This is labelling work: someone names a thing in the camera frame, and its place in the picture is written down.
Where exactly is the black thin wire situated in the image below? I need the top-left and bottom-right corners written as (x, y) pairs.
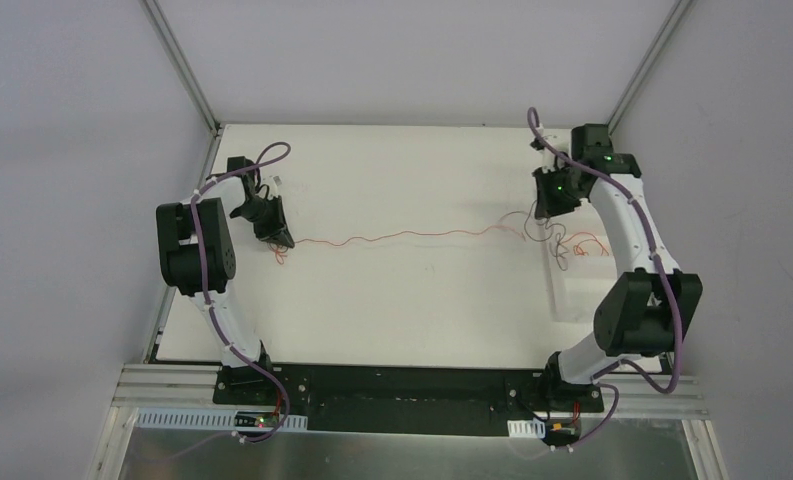
top-left (498, 205), bottom-right (573, 272)

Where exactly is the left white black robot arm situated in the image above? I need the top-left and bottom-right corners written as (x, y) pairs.
top-left (155, 156), bottom-right (295, 405)

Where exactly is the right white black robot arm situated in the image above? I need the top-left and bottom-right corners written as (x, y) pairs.
top-left (529, 118), bottom-right (703, 410)

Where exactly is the white foam compartment tray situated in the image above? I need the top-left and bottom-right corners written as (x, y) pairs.
top-left (532, 198), bottom-right (617, 326)

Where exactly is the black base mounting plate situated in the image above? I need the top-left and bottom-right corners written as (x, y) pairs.
top-left (213, 363), bottom-right (604, 437)

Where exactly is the left green controller board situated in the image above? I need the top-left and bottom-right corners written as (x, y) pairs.
top-left (234, 411), bottom-right (281, 430)

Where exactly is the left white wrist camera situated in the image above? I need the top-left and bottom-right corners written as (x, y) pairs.
top-left (259, 174), bottom-right (282, 199)

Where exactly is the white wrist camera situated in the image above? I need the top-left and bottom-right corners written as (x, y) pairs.
top-left (529, 133), bottom-right (559, 155)
top-left (259, 174), bottom-right (282, 199)

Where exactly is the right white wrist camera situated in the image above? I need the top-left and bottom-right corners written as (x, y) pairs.
top-left (529, 133), bottom-right (559, 155)

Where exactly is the aluminium front frame rail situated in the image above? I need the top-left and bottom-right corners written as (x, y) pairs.
top-left (111, 364), bottom-right (710, 420)

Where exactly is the right aluminium corner post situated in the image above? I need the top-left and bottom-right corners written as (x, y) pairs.
top-left (607, 0), bottom-right (695, 134)

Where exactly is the aluminium corner post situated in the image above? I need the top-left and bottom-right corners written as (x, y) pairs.
top-left (607, 0), bottom-right (695, 134)
top-left (139, 0), bottom-right (221, 137)

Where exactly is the left white slotted cable duct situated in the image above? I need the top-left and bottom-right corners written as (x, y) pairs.
top-left (135, 407), bottom-right (308, 433)

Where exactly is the white slotted cable duct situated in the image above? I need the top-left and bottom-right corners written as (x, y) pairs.
top-left (507, 419), bottom-right (546, 439)
top-left (135, 407), bottom-right (308, 433)

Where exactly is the right white slotted cable duct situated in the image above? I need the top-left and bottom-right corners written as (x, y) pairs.
top-left (507, 419), bottom-right (546, 439)

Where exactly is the left aluminium corner post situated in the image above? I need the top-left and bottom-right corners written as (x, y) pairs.
top-left (139, 0), bottom-right (221, 137)

